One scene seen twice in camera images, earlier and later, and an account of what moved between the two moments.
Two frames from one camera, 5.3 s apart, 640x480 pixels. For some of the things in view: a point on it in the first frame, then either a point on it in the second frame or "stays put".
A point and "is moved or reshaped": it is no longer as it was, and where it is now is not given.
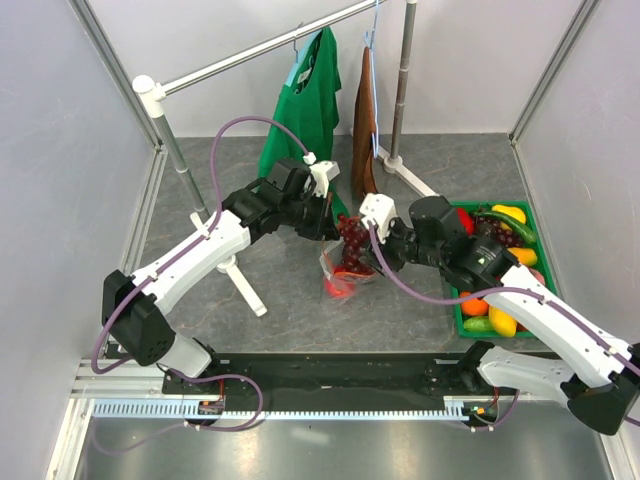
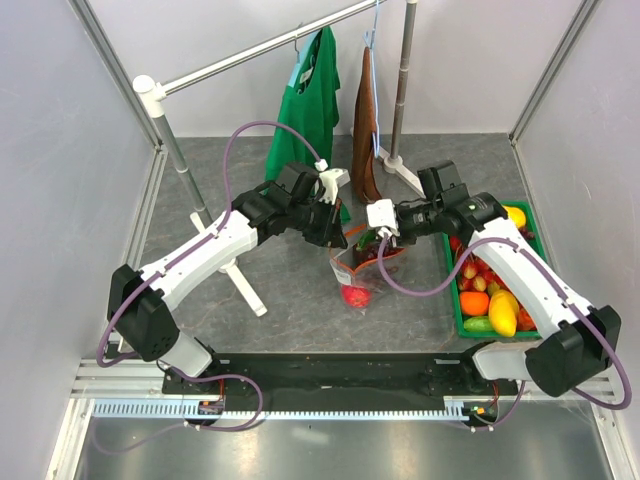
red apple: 339,287 to 356,296
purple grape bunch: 357,255 is moved or reshaped
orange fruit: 474,307 stays put
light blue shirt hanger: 300,59 stays put
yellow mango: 503,324 stays put
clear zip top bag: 340,280 is moved or reshaped
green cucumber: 478,324 stays put
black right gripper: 385,249 to 402,235
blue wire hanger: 370,35 stays put
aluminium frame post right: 551,71 stays put
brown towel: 364,130 stays put
